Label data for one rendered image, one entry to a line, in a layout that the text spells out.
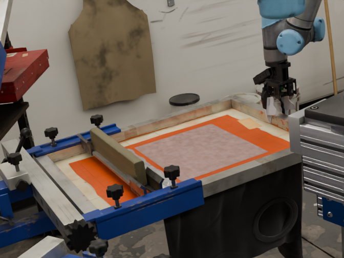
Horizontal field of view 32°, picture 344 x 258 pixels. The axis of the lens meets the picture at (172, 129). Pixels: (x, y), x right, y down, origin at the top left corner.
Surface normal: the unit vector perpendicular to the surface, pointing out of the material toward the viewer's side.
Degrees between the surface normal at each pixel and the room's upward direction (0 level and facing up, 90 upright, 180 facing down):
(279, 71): 90
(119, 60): 90
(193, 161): 0
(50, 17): 90
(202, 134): 0
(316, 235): 0
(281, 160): 90
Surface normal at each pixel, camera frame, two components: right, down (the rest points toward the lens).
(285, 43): -0.45, 0.37
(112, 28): 0.03, 0.33
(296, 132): -0.77, 0.32
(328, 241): -0.13, -0.93
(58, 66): 0.46, 0.25
